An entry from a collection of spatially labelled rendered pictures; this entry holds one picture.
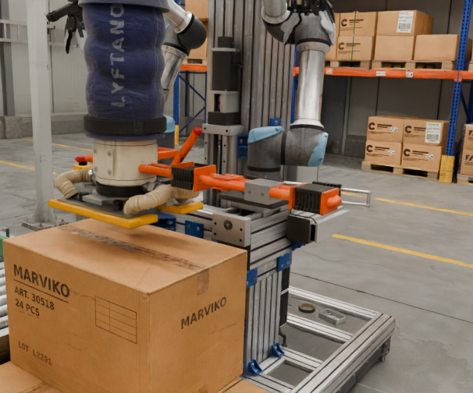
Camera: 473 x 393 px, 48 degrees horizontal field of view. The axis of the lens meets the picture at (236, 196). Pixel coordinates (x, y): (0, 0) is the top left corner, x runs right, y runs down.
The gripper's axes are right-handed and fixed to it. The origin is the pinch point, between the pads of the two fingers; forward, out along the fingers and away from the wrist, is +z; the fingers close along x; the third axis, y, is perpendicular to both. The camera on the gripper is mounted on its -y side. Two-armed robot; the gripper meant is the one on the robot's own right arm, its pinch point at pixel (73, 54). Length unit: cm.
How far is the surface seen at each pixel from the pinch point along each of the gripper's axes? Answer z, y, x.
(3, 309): 95, -31, 2
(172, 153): 31, 8, -53
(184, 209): 43, -3, -76
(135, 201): 37, -21, -79
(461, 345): 149, 189, -75
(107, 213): 42, -24, -71
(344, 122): 88, 729, 433
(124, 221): 42, -23, -79
